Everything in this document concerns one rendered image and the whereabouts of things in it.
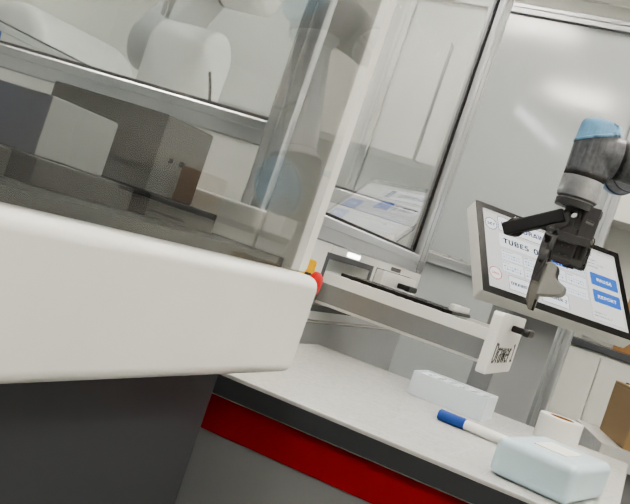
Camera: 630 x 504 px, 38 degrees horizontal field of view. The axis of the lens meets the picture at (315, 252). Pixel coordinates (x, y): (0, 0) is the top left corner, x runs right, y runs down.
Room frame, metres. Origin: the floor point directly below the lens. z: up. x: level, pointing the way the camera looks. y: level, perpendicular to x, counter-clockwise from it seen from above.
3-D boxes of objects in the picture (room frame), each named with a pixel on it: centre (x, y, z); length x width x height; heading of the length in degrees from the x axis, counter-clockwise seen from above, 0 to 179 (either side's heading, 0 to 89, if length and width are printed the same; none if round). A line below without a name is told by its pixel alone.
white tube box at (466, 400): (1.44, -0.28, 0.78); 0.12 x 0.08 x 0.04; 67
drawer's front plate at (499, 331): (1.67, -0.38, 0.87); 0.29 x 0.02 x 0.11; 159
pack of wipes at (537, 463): (1.04, -0.34, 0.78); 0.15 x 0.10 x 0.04; 147
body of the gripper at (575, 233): (1.65, -0.43, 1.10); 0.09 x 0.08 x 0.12; 69
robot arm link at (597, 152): (1.66, -0.43, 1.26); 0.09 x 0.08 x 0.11; 88
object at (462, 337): (1.75, -0.19, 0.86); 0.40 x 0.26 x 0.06; 69
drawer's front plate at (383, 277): (2.08, -0.20, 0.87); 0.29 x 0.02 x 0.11; 159
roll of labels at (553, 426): (1.44, -0.46, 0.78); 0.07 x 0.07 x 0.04
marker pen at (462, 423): (1.23, -0.30, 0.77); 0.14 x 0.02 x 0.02; 63
